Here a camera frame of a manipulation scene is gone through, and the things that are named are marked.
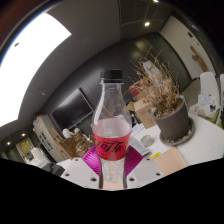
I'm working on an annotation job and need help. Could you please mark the red box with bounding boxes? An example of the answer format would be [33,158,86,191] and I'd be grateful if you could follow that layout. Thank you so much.
[129,83,143,98]

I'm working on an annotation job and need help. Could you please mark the dried plant in grey pot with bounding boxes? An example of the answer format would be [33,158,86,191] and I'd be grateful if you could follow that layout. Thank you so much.
[128,46,192,142]

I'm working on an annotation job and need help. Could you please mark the cardboard box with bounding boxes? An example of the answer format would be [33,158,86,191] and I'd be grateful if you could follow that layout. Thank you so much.
[126,98,158,130]

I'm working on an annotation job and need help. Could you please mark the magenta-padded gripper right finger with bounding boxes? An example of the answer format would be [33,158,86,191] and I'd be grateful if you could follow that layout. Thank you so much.
[122,145,165,190]

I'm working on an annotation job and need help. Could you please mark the white paper sheets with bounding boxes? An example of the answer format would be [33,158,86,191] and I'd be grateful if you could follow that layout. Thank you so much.
[196,94,221,124]

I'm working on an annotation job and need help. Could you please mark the white plaster bust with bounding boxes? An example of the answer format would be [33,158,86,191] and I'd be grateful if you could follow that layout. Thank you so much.
[61,127,73,139]

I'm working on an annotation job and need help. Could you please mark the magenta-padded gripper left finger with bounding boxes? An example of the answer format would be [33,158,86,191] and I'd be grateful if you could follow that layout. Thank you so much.
[60,145,102,190]

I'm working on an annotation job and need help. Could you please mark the grey printed newspaper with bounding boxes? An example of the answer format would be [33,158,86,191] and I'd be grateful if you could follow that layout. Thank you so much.
[128,136,151,158]

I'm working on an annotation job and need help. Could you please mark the white cabinet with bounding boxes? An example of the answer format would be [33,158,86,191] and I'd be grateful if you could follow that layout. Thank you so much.
[32,114,68,163]

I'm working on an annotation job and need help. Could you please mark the small glass jar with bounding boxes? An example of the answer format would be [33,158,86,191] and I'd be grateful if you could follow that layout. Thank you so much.
[140,134,155,148]

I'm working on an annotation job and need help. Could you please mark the grey plant saucer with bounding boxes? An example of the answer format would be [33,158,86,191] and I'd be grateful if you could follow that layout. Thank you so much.
[159,117,196,147]

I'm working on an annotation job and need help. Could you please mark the brown carved sculpture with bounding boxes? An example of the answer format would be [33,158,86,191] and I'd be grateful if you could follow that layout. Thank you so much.
[59,130,96,159]

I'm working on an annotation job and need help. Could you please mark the long ceiling light panel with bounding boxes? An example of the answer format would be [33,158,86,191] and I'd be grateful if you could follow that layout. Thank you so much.
[0,12,73,128]

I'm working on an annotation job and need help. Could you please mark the clear red-labelled drink bottle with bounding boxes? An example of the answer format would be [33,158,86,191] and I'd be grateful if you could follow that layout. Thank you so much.
[91,68,133,184]

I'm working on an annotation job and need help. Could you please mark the black wall screen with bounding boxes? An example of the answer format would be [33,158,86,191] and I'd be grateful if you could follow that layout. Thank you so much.
[50,87,95,132]

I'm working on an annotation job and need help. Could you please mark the recessed ceiling spot lights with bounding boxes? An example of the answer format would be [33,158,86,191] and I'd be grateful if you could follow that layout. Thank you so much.
[5,0,161,147]

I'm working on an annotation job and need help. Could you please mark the wooden wall figure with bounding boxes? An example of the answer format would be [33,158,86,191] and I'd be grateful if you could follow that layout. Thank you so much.
[189,45,209,73]

